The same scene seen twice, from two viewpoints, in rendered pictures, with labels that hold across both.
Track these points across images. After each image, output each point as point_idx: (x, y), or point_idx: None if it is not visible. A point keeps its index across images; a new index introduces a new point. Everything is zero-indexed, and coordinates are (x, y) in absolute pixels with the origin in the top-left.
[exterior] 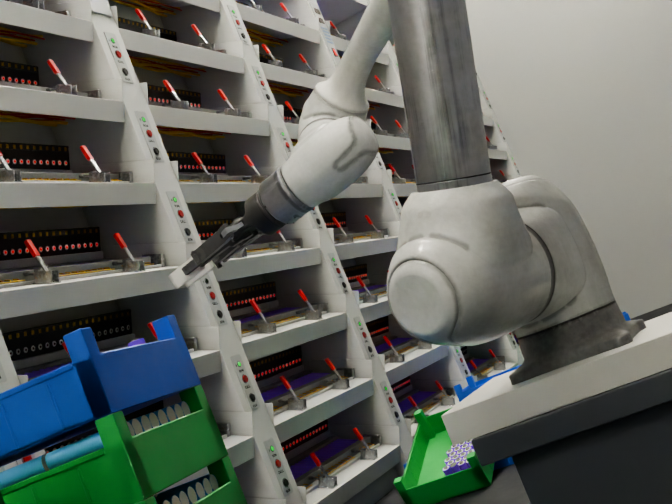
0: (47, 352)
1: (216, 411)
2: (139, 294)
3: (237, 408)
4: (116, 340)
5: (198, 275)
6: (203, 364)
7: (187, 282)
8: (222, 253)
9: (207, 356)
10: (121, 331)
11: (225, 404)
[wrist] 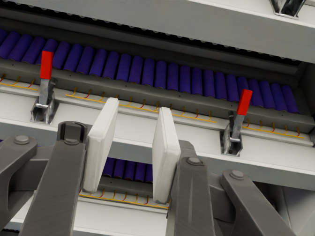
0: (142, 34)
1: (284, 202)
2: (248, 49)
3: (294, 229)
4: (261, 63)
5: (153, 160)
6: (281, 176)
7: (153, 140)
8: (168, 223)
9: (298, 174)
10: (280, 58)
11: (293, 211)
